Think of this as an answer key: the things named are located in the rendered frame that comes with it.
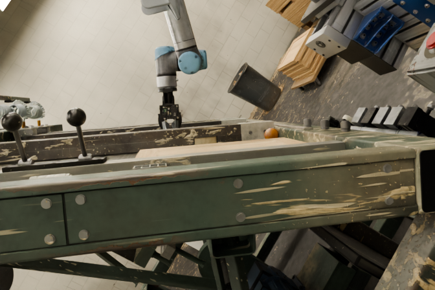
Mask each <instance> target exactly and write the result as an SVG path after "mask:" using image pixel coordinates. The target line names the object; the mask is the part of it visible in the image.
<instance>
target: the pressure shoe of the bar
mask: <svg viewBox="0 0 435 290"><path fill-rule="evenodd" d="M213 143H217V140H216V137H201V138H194V145H199V144H213Z"/></svg>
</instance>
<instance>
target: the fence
mask: <svg viewBox="0 0 435 290"><path fill-rule="evenodd" d="M340 150H345V142H341V141H337V140H331V141H323V142H309V143H301V144H287V145H279V146H265V147H257V148H243V149H235V150H221V151H208V152H199V153H185V154H178V155H163V156H156V157H142V158H134V159H120V160H112V161H106V162H105V163H103V164H90V165H83V166H69V167H61V168H47V169H40V170H25V171H18V172H4V173H3V172H2V170H0V182H7V181H20V180H28V179H29V178H30V177H33V176H41V175H54V174H55V175H56V174H61V173H66V174H68V173H70V174H71V175H83V174H90V173H104V172H117V171H125V170H132V168H133V166H140V165H147V164H161V163H167V166H180V165H188V164H201V163H209V162H223V161H236V160H243V159H257V158H264V157H278V156H285V155H299V154H307V153H320V152H327V151H340Z"/></svg>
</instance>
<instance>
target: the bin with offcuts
mask: <svg viewBox="0 0 435 290"><path fill-rule="evenodd" d="M227 93H230V94H232V95H234V96H237V97H238V98H240V99H242V100H244V101H246V102H248V103H250V104H252V105H254V106H256V107H259V108H260V109H262V110H264V111H270V110H271V109H272V108H273V107H274V105H275V103H276V102H277V101H278V99H279V97H280V95H281V89H280V88H279V87H278V86H276V85H275V84H273V83H272V82H271V81H270V80H268V79H266V77H264V76H263V75H261V74H260V73H259V72H258V71H256V70H255V69H253V68H252V67H251V66H250V65H248V64H247V62H245V63H244V64H243V65H242V66H241V68H240V69H239V71H238V73H237V74H236V75H235V77H234V79H233V81H232V83H231V85H230V87H229V89H228V91H227Z"/></svg>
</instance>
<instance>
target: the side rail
mask: <svg viewBox="0 0 435 290"><path fill-rule="evenodd" d="M414 159H416V151H415V149H414V148H406V147H401V146H383V147H375V148H362V149H354V150H340V151H327V152H320V153H307V154H299V155H285V156H278V157H264V158H257V159H243V160H236V161H223V162H209V163H201V164H188V165H180V166H167V167H160V168H146V169H139V170H125V171H117V172H104V173H90V174H83V175H70V176H62V177H49V178H41V179H28V180H20V181H7V182H0V265H2V264H8V263H18V262H29V261H34V260H45V259H51V258H61V257H67V256H77V255H84V254H94V253H100V252H110V251H121V250H127V249H137V248H143V247H153V246H159V245H170V244H176V243H186V242H192V241H203V240H213V239H219V238H229V237H235V236H246V235H251V234H262V233H268V232H278V231H285V230H294V229H305V228H311V227H321V226H328V225H338V224H344V223H354V222H360V221H371V220H376V219H387V218H397V217H403V216H414V215H417V214H418V204H417V203H416V193H415V178H414Z"/></svg>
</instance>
